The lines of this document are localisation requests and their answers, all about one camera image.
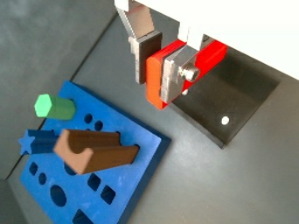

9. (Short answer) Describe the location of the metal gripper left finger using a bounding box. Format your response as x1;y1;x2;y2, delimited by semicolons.
115;1;163;84

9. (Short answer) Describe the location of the red square-circle object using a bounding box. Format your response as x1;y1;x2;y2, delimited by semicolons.
144;40;228;109

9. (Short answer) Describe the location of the green hexagonal peg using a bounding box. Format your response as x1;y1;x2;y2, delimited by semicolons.
33;94;76;120

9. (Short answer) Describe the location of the blue foam fixture block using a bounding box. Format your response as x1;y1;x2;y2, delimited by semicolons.
20;81;171;224

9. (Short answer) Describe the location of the black curved regrasp stand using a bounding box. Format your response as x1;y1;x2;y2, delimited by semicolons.
170;46;283;150

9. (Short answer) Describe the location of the brown tall grooved block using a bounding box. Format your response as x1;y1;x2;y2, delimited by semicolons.
54;129;139;174

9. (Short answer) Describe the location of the dark blue star peg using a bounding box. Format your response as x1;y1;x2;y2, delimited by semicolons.
19;129;59;155

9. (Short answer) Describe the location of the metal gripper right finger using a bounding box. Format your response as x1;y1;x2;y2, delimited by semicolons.
160;27;204;103

